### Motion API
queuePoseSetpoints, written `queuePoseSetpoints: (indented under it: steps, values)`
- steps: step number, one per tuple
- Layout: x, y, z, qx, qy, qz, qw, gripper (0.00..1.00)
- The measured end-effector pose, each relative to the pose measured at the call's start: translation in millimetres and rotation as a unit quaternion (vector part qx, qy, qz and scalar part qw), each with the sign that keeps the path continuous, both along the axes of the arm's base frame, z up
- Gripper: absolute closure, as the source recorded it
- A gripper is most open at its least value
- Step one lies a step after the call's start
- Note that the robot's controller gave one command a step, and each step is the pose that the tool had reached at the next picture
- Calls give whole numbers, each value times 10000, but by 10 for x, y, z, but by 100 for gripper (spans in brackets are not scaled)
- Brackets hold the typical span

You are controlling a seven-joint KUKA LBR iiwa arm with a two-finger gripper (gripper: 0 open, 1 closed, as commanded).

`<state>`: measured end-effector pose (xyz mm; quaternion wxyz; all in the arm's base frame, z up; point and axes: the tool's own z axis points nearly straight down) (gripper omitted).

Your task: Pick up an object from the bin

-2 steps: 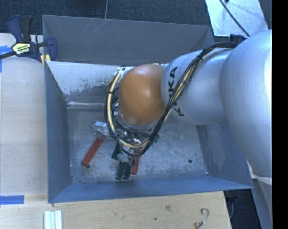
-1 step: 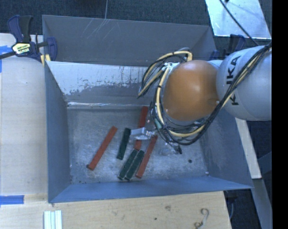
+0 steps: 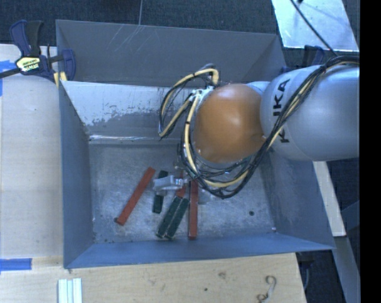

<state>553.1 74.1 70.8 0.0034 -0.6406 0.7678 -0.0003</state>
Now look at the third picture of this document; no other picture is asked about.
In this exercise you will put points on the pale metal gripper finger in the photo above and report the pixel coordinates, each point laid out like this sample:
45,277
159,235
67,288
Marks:
169,179
164,187

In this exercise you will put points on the red-brown flat block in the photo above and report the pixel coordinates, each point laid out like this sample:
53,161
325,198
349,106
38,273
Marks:
135,196
193,215
181,192

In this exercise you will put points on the dark green flat block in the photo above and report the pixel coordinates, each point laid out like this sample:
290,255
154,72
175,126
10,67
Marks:
168,216
158,203
178,219

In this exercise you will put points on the grey metal bin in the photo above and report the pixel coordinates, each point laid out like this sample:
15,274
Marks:
121,58

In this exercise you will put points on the pale wood flat board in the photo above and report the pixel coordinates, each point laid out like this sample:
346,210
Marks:
29,169

